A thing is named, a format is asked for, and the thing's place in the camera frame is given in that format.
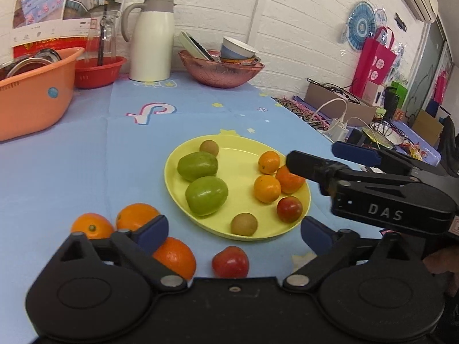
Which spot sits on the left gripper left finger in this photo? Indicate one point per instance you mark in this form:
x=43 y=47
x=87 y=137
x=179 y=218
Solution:
x=136 y=248

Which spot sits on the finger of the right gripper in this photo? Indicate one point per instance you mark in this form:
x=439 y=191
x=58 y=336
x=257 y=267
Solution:
x=354 y=153
x=311 y=167

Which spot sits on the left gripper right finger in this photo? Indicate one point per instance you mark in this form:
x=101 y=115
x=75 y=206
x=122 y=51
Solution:
x=334 y=250

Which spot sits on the small yellow-orange fruit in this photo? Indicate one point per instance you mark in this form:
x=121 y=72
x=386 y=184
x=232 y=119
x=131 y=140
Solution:
x=267 y=189

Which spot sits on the small brown longan fruit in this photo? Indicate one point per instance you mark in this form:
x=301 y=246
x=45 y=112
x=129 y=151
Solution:
x=244 y=224

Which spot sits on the black power adapter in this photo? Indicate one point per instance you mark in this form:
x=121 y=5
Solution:
x=357 y=137

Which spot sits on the middle orange on table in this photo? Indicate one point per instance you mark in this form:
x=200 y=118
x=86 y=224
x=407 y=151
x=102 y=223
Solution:
x=134 y=216

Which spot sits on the orange on table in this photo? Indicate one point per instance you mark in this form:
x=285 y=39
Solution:
x=94 y=226
x=134 y=216

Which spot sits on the large tangerine on plate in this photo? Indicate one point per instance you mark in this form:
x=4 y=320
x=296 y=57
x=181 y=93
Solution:
x=290 y=183

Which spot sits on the white charger plug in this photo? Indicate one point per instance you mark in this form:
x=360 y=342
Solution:
x=337 y=131

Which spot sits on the tangerine with stem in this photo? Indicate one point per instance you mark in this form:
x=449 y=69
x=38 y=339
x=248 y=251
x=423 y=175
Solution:
x=178 y=257

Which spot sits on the small orange on plate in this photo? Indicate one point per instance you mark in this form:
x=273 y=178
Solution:
x=269 y=162

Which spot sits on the left orange on table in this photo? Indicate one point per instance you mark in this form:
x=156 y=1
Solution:
x=94 y=226

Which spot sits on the red plum on plate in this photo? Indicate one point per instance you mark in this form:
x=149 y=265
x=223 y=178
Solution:
x=289 y=209

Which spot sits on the cardboard box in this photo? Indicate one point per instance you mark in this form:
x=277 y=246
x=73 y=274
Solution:
x=356 y=114

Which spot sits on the yellow plastic plate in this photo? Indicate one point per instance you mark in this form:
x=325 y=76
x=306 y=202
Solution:
x=238 y=168

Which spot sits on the green fruit front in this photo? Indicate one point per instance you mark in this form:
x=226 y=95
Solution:
x=206 y=195

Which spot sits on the green fruit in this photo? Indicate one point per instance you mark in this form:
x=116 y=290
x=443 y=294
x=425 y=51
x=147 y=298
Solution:
x=206 y=195
x=196 y=165

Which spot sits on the green fruit back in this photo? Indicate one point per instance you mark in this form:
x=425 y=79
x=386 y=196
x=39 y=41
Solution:
x=196 y=165

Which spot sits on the blue cartoon tablecloth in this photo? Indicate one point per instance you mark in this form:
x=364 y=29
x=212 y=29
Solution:
x=108 y=151

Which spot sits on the pink gift bag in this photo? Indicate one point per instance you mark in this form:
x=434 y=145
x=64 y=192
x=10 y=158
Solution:
x=375 y=60

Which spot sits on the small brown fruit on plate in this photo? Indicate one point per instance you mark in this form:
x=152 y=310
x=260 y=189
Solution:
x=209 y=146

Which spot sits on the blue paper fan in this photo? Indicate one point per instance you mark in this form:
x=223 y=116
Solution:
x=361 y=24

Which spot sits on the pink glass bowl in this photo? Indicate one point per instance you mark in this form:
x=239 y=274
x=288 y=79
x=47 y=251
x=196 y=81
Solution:
x=218 y=74

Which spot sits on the white blue ceramic bowl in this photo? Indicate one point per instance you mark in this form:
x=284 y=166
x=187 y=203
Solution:
x=233 y=49

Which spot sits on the white green dish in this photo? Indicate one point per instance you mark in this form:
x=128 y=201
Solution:
x=193 y=47

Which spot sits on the red plastic basket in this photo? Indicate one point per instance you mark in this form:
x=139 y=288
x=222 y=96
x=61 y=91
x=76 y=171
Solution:
x=88 y=75

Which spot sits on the orange plastic basin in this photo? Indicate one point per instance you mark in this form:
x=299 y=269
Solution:
x=37 y=99

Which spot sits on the glass pitcher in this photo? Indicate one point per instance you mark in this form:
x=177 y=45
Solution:
x=101 y=40

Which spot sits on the white thermos jug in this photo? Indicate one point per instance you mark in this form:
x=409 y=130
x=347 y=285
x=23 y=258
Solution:
x=149 y=29

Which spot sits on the metal dishes in basin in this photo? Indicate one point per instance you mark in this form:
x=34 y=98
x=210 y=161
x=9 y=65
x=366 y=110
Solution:
x=29 y=62

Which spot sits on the bedding poster calendar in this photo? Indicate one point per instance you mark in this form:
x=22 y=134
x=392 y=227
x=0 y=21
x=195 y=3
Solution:
x=36 y=23

